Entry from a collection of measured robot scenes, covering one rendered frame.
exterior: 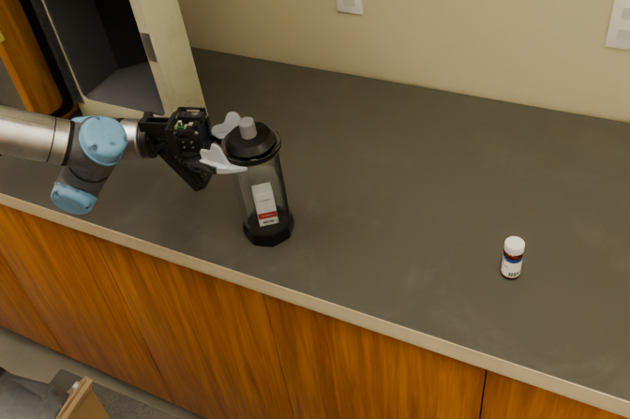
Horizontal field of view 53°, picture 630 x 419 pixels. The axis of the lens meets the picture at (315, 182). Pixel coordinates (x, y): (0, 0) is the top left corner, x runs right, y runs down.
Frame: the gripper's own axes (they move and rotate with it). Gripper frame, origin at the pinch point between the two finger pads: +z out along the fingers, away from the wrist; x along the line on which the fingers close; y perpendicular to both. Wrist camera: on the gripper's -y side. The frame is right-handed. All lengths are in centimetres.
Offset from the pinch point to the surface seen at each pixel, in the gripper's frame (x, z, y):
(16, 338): 24, -117, -114
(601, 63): 46, 66, -8
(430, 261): -4.9, 32.5, -20.1
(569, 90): 47, 61, -16
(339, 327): -13.8, 16.0, -31.4
